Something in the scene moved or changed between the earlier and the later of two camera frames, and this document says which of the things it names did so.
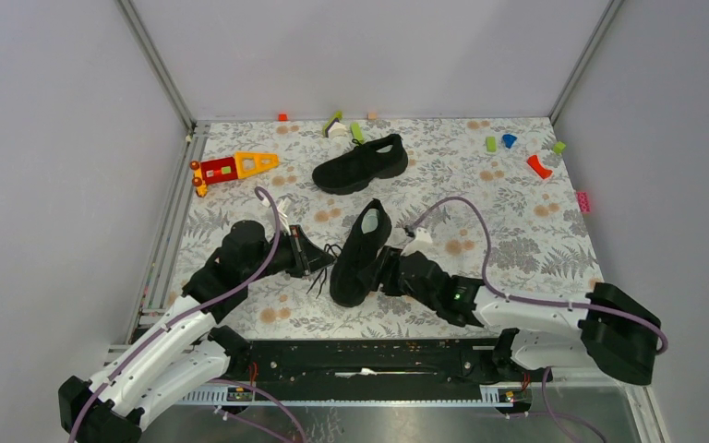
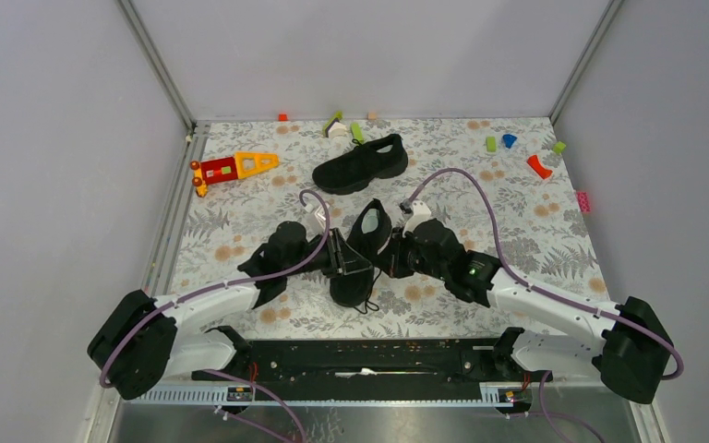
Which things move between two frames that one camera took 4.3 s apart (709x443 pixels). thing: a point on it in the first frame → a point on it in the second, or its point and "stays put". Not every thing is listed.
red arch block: (534, 161) stays put
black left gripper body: (297, 265) → (336, 265)
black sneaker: (351, 171) stays put
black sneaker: (357, 254) stays put
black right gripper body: (423, 298) → (412, 260)
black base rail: (368, 363) stays put
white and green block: (334, 129) stays put
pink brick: (584, 202) stays put
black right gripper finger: (387, 276) → (389, 258)
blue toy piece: (509, 139) stays put
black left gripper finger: (317, 258) → (354, 261)
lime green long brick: (356, 132) stays put
